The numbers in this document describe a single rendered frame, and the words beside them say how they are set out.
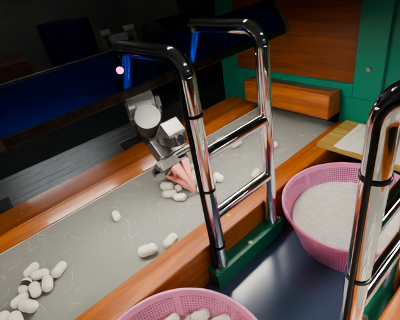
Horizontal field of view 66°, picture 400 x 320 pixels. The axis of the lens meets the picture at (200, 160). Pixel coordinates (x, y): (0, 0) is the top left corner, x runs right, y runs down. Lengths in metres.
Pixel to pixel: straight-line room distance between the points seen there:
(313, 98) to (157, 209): 0.51
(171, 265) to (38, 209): 0.41
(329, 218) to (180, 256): 0.31
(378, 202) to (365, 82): 0.63
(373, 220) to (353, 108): 0.65
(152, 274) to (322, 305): 0.30
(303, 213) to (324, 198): 0.07
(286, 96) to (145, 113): 0.45
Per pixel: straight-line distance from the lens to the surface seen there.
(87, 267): 0.68
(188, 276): 0.60
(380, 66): 0.88
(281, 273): 0.66
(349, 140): 0.85
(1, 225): 0.87
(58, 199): 0.86
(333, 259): 0.63
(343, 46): 0.92
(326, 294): 0.64
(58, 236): 0.79
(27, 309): 0.66
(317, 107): 0.92
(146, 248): 0.63
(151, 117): 0.68
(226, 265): 0.62
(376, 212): 0.31
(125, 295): 0.57
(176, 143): 0.67
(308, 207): 0.70
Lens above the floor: 1.20
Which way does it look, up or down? 32 degrees down
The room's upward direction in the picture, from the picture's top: 11 degrees counter-clockwise
